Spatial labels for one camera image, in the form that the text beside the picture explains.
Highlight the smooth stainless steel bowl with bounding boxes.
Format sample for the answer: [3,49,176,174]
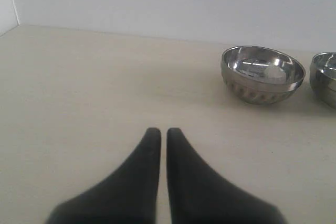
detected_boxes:
[309,52,335,109]

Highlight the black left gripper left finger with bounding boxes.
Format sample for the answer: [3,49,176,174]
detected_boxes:
[46,127,161,223]

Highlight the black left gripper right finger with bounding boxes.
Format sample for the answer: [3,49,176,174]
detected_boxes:
[166,128,285,223]

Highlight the ribbed stainless steel bowl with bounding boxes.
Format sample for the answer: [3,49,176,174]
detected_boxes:
[220,46,306,105]

